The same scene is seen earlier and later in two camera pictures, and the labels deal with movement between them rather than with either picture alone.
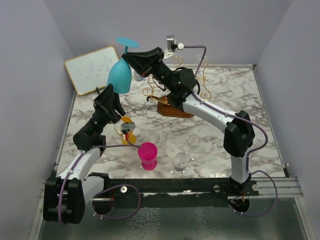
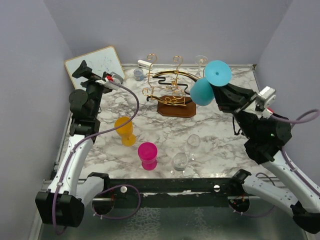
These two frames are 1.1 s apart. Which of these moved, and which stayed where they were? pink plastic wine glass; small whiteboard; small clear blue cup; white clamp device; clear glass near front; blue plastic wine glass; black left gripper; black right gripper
Moved: blue plastic wine glass; white clamp device; black left gripper; black right gripper
Stayed: pink plastic wine glass; small clear blue cup; clear glass near front; small whiteboard
